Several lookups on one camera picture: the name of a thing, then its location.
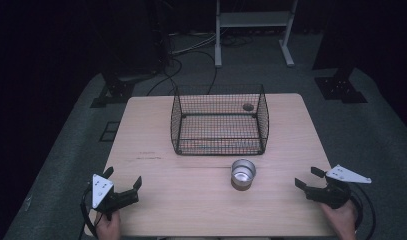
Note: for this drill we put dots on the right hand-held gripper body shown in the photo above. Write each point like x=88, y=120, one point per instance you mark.
x=334, y=195

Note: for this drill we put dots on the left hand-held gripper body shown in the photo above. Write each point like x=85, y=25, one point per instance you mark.
x=101, y=190

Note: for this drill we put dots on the silver metal can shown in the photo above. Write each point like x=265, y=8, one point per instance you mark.
x=243, y=176

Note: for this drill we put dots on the person's right hand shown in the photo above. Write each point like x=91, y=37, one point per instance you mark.
x=344, y=221

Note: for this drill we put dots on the person's left hand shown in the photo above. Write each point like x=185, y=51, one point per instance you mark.
x=109, y=229

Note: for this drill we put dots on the black stand base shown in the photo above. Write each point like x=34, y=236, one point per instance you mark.
x=115, y=91
x=339, y=89

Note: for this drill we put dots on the grey round disc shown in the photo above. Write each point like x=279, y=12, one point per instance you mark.
x=248, y=107

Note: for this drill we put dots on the dark cabinet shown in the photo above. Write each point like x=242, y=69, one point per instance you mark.
x=134, y=36

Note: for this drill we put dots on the white metal stand frame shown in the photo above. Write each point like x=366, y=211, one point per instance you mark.
x=218, y=50

